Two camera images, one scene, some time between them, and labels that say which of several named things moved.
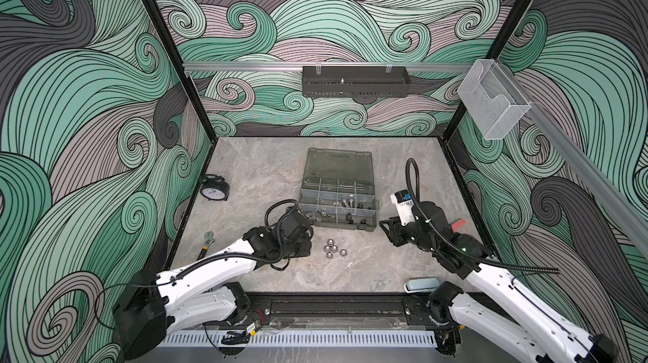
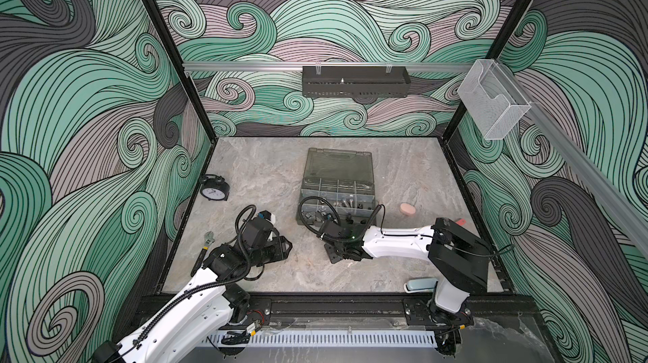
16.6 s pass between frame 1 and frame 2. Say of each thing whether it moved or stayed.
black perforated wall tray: stayed
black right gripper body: moved
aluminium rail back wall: stayed
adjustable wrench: stayed
